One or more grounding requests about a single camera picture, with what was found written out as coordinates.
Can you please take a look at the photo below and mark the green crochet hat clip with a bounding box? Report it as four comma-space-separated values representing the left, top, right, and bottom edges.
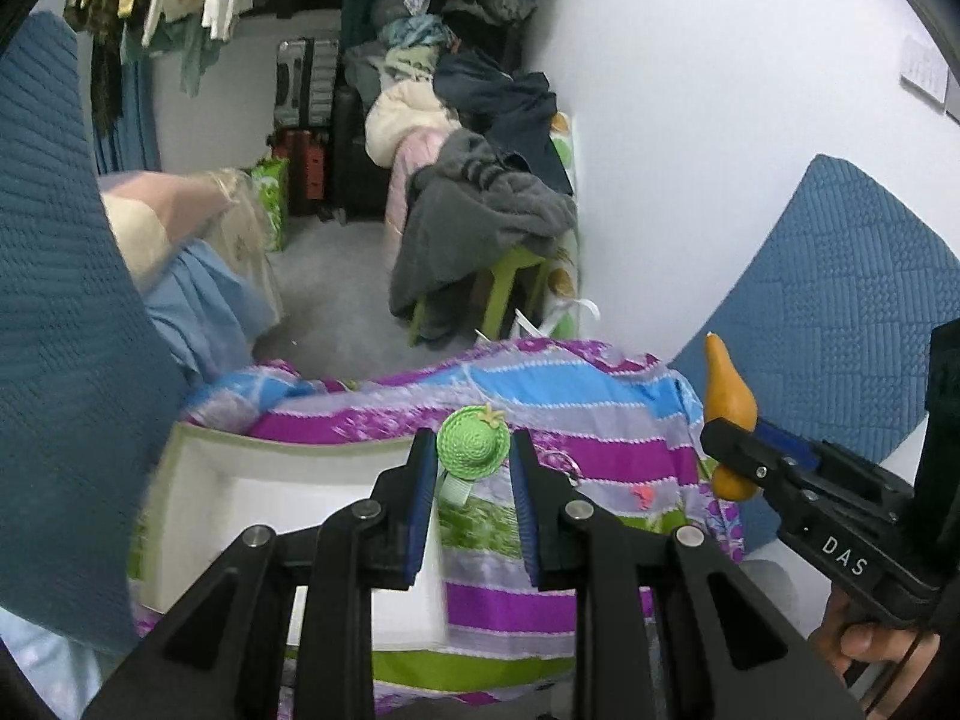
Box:
436, 403, 511, 507

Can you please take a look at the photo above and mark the blue knitted right sleeve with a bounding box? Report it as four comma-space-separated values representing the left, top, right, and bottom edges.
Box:
701, 154, 958, 463

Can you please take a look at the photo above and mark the pink blanket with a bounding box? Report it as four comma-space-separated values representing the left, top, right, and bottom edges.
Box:
384, 127, 451, 244

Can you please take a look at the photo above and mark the white wall switch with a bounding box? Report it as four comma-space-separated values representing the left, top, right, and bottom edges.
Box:
900, 36, 950, 109

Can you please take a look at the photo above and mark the white cardboard box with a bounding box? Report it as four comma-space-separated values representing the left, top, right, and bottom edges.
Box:
130, 424, 438, 614

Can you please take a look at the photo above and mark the red black suitcase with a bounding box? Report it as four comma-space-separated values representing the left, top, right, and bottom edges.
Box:
268, 128, 327, 216

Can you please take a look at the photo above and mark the dark navy jacket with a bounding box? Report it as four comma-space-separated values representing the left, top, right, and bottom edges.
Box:
433, 52, 573, 195

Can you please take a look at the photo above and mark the grey fleece garment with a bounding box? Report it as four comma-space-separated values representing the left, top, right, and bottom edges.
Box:
389, 128, 578, 317

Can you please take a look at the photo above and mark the blue knitted left sleeve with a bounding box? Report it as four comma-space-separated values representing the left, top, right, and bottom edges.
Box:
2, 11, 185, 653

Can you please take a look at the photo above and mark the person's right hand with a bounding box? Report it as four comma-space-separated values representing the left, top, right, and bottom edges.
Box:
809, 585, 940, 718

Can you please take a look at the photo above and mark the pink plastic hair clip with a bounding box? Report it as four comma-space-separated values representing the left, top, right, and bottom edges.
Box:
631, 484, 656, 511

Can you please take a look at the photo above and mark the grey hard suitcase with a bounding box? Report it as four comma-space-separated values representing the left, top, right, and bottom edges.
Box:
274, 37, 340, 130

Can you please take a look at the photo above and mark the cream white padded coat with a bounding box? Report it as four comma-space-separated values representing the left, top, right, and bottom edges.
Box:
364, 80, 460, 167

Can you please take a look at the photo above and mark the light blue bedsheet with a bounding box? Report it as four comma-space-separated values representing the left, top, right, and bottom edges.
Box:
143, 241, 278, 388

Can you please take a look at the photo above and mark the colourful striped floral cloth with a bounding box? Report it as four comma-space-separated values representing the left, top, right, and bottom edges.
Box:
132, 338, 743, 715

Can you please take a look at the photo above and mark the green shopping bag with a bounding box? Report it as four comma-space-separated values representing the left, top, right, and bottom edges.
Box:
251, 158, 288, 252

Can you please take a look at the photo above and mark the orange gourd ornament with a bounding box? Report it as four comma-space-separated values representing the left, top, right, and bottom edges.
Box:
704, 333, 758, 502

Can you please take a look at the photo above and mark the green plastic stool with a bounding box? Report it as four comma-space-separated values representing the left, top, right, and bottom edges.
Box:
389, 241, 547, 344

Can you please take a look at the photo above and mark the blue knitted sleeve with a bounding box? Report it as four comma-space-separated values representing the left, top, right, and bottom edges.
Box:
701, 154, 958, 463
2, 11, 185, 653

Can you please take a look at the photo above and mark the pink beige pillow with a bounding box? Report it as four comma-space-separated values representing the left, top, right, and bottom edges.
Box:
98, 171, 231, 293

